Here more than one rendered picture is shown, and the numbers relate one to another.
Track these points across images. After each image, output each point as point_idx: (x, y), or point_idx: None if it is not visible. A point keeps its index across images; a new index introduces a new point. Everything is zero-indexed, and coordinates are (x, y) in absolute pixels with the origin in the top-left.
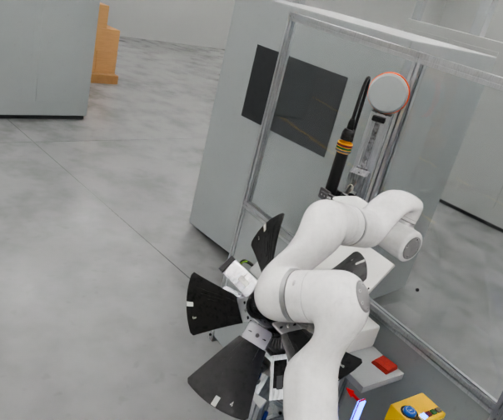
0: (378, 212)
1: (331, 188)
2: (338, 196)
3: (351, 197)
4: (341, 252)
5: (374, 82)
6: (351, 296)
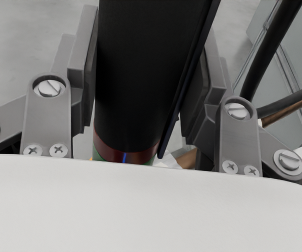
0: None
1: (109, 35)
2: (41, 158)
3: (230, 221)
4: None
5: None
6: None
